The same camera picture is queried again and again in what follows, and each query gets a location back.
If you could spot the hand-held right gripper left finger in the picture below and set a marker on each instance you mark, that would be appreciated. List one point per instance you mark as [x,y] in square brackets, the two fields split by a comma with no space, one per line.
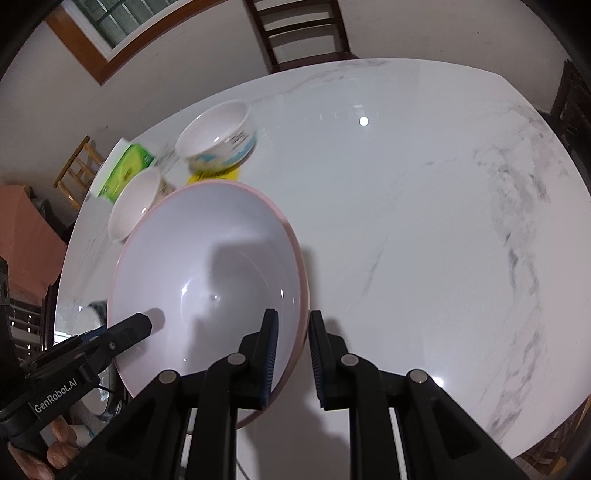
[270,355]

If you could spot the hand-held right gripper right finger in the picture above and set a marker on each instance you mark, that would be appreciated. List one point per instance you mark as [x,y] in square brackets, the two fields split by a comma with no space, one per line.
[318,360]

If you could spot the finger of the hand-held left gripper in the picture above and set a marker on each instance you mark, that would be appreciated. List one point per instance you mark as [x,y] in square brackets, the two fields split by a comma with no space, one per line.
[134,327]
[69,346]

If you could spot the pink bowl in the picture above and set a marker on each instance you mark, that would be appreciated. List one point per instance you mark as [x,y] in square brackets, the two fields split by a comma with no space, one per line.
[207,258]

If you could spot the white ribbed bowl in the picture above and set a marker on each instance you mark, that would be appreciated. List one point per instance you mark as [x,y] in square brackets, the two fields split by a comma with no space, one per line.
[134,203]

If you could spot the white bowl with blue print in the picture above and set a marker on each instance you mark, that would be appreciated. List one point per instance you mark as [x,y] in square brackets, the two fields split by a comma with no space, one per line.
[212,124]

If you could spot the person's left hand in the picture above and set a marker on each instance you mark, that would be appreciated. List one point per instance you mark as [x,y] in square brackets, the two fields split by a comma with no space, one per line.
[60,454]

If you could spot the dark wooden chair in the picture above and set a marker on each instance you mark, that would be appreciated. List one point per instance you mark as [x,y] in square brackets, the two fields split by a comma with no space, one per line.
[572,120]
[48,318]
[318,60]

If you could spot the pink cloth cover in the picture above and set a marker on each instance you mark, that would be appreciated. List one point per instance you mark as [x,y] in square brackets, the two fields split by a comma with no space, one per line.
[23,240]

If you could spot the green tissue box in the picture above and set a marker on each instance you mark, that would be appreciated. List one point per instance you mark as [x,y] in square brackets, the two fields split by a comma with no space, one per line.
[124,170]

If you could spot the round yellow warning sticker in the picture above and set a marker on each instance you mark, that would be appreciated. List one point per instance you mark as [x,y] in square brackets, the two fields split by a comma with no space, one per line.
[217,176]

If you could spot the bamboo chair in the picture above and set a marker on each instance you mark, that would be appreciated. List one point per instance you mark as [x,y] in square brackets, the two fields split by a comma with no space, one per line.
[84,144]

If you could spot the wooden framed window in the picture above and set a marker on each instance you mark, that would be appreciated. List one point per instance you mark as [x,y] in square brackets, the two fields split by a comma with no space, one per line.
[92,55]

